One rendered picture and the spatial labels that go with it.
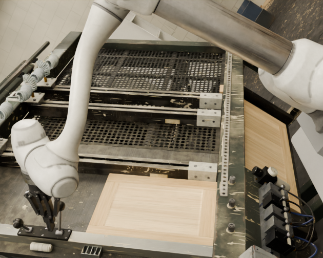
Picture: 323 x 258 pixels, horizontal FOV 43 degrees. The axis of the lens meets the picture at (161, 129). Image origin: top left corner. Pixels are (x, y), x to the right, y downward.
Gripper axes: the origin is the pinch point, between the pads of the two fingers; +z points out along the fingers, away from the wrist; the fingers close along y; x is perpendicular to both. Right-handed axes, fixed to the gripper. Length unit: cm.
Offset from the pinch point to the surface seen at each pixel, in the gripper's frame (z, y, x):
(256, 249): -12, 69, -13
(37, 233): 10.7, -8.1, 3.1
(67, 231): 10.7, 2.9, 5.6
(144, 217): 14.1, 29.4, 19.5
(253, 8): 67, 89, 460
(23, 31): 132, -278, 516
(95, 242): 11.7, 14.2, 2.8
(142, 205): 14.0, 27.0, 26.4
